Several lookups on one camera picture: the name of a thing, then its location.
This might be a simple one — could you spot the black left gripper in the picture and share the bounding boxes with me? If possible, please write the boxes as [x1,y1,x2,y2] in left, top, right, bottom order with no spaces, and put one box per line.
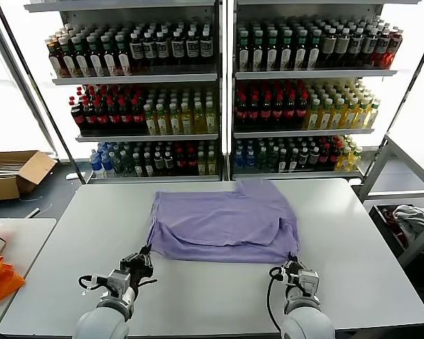
[119,244,155,292]

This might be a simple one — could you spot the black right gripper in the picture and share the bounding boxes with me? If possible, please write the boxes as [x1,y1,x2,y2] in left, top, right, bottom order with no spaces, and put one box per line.
[281,252,302,287]

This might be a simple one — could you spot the purple t-shirt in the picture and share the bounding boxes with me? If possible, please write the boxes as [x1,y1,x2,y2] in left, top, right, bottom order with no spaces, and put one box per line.
[146,179,301,264]

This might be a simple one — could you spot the black storage bin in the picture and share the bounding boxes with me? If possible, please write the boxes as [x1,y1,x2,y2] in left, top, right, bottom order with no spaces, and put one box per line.
[369,203,424,261]

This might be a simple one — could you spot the dark drink bottle white cap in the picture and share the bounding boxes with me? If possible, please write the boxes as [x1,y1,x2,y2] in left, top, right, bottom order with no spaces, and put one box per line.
[298,147,310,172]
[143,152,155,177]
[309,146,321,172]
[153,151,165,176]
[163,151,175,176]
[133,152,145,177]
[277,148,289,173]
[288,148,300,173]

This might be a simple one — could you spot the dark green soda bottle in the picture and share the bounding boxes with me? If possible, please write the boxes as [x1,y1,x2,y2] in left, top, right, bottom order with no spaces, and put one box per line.
[256,148,268,173]
[112,152,125,177]
[122,152,135,177]
[267,147,279,173]

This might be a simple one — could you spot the cola bottle red cap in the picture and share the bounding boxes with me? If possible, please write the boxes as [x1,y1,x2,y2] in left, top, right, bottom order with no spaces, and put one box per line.
[70,99,86,132]
[247,93,261,129]
[319,143,331,171]
[83,98,98,132]
[119,97,132,133]
[175,148,187,176]
[295,92,308,129]
[235,93,248,129]
[330,143,342,171]
[131,97,145,133]
[95,97,110,132]
[283,93,296,129]
[259,93,272,129]
[271,93,284,129]
[186,148,198,176]
[107,97,121,132]

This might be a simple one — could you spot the red garment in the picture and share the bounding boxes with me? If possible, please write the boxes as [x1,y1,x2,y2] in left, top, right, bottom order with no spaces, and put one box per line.
[381,208,409,248]

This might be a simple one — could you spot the white side table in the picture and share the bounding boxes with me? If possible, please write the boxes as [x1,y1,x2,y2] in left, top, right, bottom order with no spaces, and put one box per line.
[0,218,57,335]

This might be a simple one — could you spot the grey white garment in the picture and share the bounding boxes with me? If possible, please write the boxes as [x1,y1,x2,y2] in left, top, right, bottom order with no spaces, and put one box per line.
[391,204,424,243]

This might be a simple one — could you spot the brown cardboard box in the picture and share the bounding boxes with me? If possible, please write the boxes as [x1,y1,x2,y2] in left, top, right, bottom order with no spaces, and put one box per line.
[0,150,59,202]

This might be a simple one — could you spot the orange cloth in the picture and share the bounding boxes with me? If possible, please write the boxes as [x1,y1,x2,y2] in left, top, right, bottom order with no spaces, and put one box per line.
[0,252,25,305]

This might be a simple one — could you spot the white packing material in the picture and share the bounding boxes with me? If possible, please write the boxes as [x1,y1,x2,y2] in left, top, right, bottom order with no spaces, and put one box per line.
[0,160,26,181]

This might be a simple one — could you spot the grey metal shelf rack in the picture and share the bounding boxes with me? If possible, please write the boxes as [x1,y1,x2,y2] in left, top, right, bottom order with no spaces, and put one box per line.
[23,0,223,184]
[231,0,421,182]

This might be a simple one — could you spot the green cap tea bottle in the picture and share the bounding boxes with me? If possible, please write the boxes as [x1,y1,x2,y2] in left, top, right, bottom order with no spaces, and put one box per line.
[265,30,279,71]
[59,37,76,78]
[86,34,102,77]
[251,30,265,71]
[307,30,321,71]
[114,33,131,76]
[73,35,89,78]
[100,33,117,77]
[293,30,307,71]
[237,30,251,71]
[279,30,293,71]

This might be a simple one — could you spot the dark drink bottle white label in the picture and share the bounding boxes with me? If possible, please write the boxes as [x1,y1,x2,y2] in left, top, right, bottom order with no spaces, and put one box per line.
[199,29,213,71]
[155,30,170,73]
[142,31,157,73]
[170,30,185,71]
[185,30,200,71]
[129,31,144,73]

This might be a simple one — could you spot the tea bottle brown cap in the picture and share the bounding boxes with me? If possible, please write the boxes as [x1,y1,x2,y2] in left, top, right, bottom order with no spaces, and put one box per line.
[47,39,63,78]

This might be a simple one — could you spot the dark drink bottle beige label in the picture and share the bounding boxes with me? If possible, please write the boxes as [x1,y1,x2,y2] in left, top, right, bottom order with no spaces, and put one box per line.
[320,28,336,70]
[348,28,365,69]
[363,28,378,69]
[335,28,351,69]

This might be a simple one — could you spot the red drink bottle white label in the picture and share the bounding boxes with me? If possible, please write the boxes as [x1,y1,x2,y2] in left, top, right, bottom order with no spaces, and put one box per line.
[374,28,391,70]

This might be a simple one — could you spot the orange red drink bottle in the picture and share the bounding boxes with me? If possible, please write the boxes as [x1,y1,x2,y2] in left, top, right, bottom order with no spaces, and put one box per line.
[387,30,404,70]

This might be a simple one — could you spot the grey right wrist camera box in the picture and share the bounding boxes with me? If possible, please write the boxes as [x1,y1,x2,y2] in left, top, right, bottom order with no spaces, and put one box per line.
[298,268,319,297]

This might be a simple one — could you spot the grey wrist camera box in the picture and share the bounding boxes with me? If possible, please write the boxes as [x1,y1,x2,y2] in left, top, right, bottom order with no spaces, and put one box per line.
[298,268,319,297]
[105,270,132,296]

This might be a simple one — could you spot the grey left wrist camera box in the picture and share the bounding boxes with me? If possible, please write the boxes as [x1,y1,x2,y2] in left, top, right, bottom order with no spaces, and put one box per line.
[105,270,132,296]

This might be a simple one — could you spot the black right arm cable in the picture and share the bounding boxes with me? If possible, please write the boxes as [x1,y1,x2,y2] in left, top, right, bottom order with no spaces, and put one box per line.
[267,265,287,335]

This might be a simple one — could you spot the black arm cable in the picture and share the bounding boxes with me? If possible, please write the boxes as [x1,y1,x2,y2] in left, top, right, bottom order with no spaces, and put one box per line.
[267,265,287,335]
[78,274,110,294]

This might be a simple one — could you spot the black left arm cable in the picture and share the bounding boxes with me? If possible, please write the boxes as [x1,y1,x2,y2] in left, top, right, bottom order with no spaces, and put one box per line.
[78,274,110,294]

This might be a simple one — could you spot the grey metal frame table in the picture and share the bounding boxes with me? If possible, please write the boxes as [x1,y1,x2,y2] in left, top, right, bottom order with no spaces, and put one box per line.
[356,132,424,269]

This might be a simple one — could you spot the dark metal frame pole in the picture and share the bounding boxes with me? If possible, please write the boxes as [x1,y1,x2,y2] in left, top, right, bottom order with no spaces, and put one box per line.
[387,33,424,142]
[0,0,88,184]

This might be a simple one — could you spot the grey window frame post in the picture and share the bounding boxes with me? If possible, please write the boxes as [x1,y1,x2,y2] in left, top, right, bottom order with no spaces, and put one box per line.
[0,6,59,162]

